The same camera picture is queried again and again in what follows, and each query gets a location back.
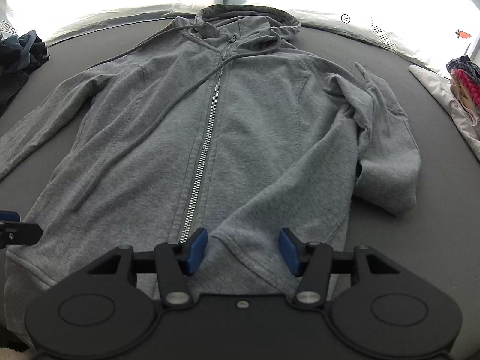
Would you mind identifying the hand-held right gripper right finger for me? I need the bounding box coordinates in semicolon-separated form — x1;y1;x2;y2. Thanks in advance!
278;227;400;308

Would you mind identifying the pile of crumpled dark clothes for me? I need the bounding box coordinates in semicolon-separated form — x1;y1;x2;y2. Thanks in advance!
0;30;50;76

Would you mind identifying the folded beige garment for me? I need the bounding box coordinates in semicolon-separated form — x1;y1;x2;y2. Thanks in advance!
450;80;480;128

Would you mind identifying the folded plaid shirt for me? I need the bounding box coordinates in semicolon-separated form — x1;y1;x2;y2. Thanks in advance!
446;55;480;85

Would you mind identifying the black knit garment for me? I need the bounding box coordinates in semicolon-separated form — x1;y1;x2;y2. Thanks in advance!
0;69;31;118

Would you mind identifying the white fuzzy cloth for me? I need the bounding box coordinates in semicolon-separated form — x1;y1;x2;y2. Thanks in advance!
0;343;34;360

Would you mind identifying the folded red knit garment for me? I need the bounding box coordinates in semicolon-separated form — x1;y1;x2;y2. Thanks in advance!
454;69;480;106

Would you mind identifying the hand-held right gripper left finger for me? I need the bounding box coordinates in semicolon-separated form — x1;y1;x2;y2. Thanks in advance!
80;227;208;308

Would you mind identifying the folded white garment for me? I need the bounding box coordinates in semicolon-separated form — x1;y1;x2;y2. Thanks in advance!
409;64;480;140

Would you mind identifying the grey zip hoodie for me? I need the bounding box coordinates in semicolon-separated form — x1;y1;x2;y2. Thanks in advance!
0;4;421;342

